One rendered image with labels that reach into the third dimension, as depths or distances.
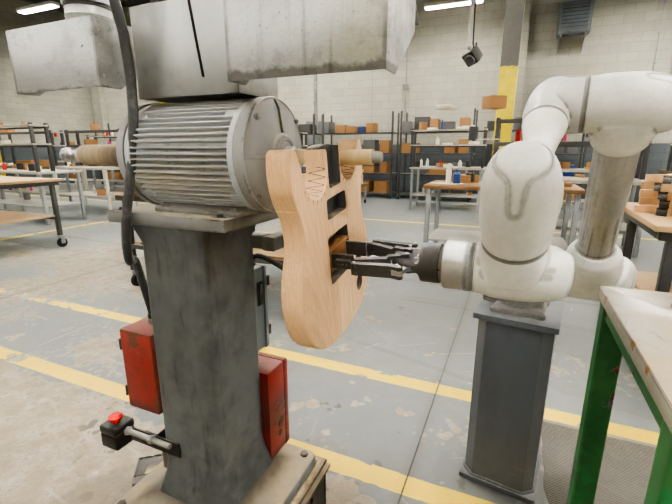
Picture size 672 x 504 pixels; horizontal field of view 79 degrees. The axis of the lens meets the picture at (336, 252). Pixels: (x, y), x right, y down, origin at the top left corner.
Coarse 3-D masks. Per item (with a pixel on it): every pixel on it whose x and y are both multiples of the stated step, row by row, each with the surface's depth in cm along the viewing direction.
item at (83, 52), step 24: (48, 24) 90; (72, 24) 88; (96, 24) 86; (24, 48) 95; (48, 48) 92; (72, 48) 89; (96, 48) 87; (24, 72) 97; (48, 72) 94; (72, 72) 91; (96, 72) 88; (120, 72) 92
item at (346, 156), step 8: (296, 152) 87; (344, 152) 83; (352, 152) 82; (360, 152) 82; (368, 152) 81; (304, 160) 87; (344, 160) 83; (352, 160) 82; (360, 160) 82; (368, 160) 81
